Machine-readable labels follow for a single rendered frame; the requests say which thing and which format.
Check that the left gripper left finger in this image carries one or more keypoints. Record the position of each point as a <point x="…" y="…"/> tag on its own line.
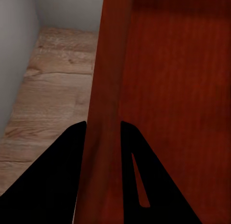
<point x="47" y="191"/>

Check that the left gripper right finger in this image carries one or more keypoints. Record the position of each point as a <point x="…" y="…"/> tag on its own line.
<point x="168" y="205"/>

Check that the storage box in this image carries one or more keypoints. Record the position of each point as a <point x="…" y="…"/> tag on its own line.
<point x="163" y="66"/>

